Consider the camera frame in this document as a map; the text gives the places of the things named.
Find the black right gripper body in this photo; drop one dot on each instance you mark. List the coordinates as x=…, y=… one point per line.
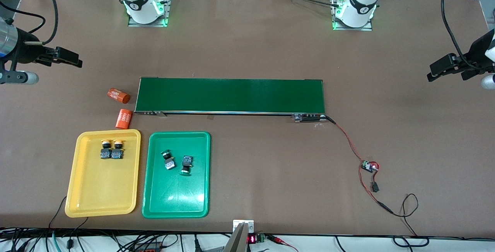
x=27, y=49

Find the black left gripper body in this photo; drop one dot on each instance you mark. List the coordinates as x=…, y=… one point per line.
x=478, y=52

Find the orange cylindrical battery cell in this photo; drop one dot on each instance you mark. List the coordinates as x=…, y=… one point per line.
x=118, y=95
x=123, y=119

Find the yellow push button switch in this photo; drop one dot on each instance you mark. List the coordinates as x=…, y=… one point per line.
x=117, y=154
x=105, y=153

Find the green push button switch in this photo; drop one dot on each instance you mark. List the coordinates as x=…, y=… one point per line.
x=168, y=161
x=186, y=163

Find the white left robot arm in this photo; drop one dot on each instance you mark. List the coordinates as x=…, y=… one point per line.
x=361, y=0

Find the small controller circuit board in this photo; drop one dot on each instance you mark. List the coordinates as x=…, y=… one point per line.
x=368, y=166

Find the yellow plastic tray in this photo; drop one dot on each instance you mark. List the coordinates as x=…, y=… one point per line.
x=102, y=190

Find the small brown tape piece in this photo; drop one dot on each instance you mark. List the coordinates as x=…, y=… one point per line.
x=211, y=117

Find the green conveyor belt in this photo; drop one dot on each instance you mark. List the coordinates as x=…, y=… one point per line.
x=232, y=95

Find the green plastic tray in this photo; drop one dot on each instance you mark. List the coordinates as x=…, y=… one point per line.
x=176, y=194

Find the red black power strip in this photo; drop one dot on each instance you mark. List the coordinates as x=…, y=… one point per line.
x=147, y=247

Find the red clip lead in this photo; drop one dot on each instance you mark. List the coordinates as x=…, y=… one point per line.
x=280, y=240

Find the red digit display module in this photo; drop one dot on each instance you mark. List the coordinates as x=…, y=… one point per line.
x=252, y=239

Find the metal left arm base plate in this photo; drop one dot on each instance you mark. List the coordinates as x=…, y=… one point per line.
x=367, y=28

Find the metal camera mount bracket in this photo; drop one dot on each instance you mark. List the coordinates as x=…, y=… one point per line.
x=236, y=242

